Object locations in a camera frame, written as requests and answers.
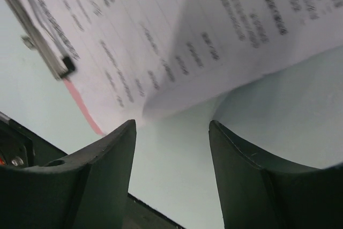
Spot printed form sheet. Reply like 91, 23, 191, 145
51, 0, 342, 134

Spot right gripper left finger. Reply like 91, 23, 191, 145
0, 119, 137, 229

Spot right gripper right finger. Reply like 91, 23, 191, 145
208, 121, 342, 228

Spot pink clipboard folder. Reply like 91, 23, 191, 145
0, 0, 108, 136

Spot metal clipboard clip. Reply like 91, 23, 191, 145
4, 0, 79, 80

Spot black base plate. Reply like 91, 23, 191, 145
0, 110, 185, 229

